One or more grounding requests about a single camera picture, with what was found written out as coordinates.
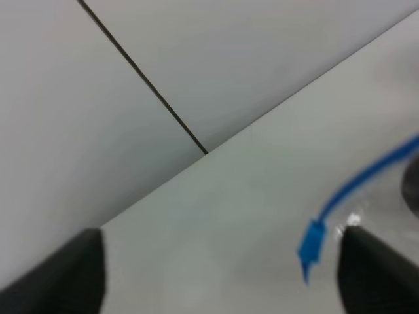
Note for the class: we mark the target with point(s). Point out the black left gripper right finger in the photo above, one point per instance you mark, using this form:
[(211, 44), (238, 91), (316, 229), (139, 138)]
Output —
[(372, 277)]

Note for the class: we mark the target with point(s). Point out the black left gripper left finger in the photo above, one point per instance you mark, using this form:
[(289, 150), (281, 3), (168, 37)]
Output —
[(72, 280)]

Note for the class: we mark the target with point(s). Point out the clear zip bag blue seal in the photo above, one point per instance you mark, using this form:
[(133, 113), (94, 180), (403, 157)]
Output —
[(311, 245)]

